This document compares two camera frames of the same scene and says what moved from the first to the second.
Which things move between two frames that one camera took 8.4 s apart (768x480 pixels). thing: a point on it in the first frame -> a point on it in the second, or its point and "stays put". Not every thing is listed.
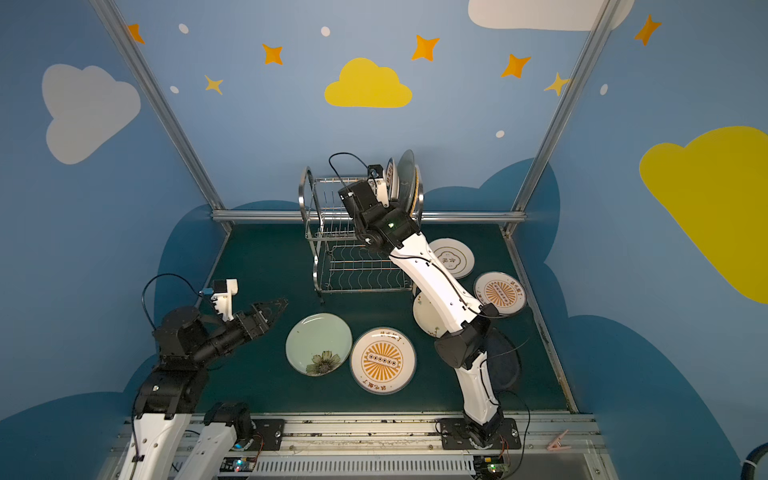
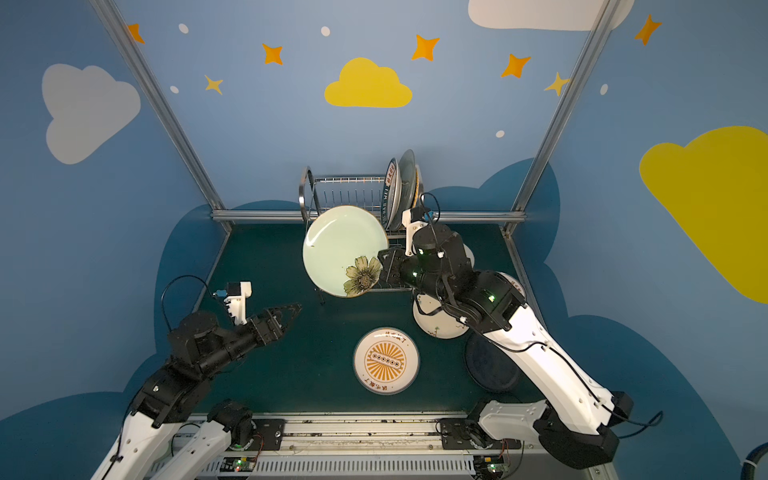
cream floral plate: [427, 316] stays put
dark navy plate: [503, 360] stays put
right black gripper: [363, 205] -> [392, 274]
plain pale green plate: [406, 178] stays put
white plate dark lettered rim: [392, 180] stays put
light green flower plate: [318, 344] -> [340, 249]
